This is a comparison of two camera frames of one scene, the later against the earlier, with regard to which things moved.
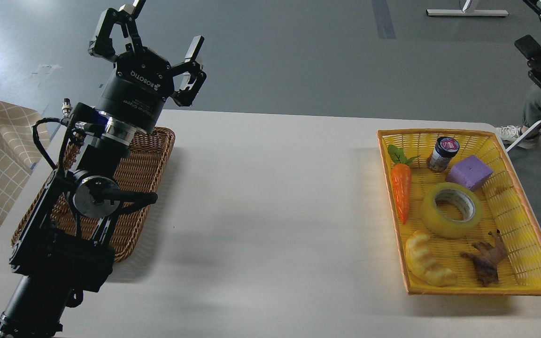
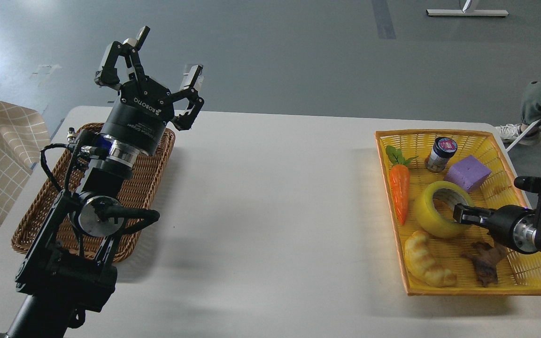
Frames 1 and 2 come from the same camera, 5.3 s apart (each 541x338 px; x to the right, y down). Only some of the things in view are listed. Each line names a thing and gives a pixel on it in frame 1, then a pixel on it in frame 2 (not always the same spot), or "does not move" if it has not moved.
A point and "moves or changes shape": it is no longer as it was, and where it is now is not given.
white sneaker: x=509 y=133 does not move
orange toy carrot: x=401 y=180 does not move
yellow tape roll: x=462 y=196 moves or changes shape
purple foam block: x=469 y=173 does not move
